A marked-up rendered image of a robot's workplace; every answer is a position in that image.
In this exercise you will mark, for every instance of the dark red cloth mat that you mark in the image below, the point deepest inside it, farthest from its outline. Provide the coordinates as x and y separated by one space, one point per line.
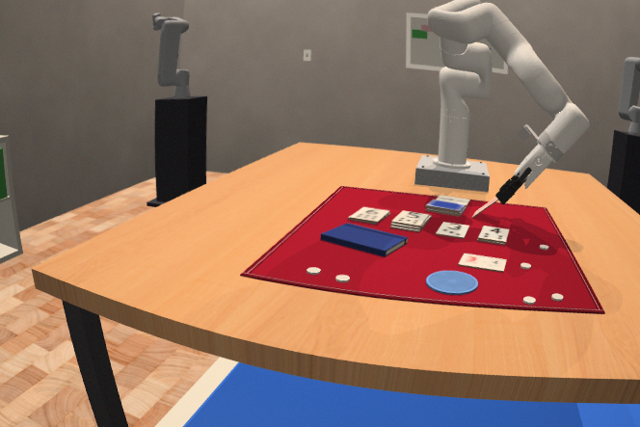
248 271
404 272

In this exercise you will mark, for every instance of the blue flat disc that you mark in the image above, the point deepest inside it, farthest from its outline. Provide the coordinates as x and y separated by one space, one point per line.
452 282

